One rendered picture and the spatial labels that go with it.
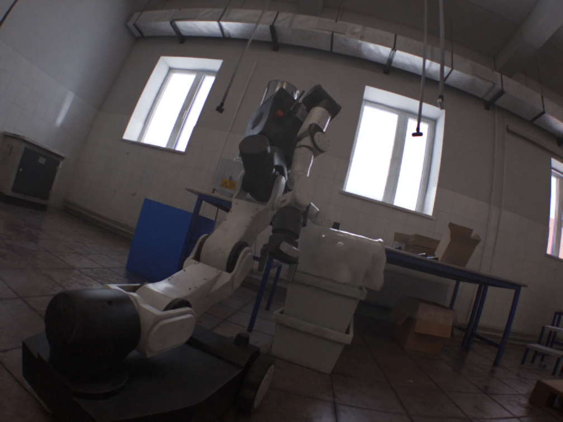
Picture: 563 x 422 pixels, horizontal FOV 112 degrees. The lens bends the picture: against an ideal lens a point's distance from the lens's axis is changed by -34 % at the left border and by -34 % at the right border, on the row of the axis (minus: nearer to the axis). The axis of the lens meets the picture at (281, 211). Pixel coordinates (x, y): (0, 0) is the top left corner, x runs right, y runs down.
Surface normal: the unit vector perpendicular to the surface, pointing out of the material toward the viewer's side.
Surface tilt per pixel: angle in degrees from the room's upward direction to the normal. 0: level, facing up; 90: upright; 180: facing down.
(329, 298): 96
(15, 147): 90
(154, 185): 90
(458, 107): 90
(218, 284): 52
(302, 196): 72
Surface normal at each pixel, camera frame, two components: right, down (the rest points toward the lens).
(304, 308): -0.28, -0.08
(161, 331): 0.93, 0.23
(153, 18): -0.06, -0.14
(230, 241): 0.04, -0.84
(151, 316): -0.07, -0.67
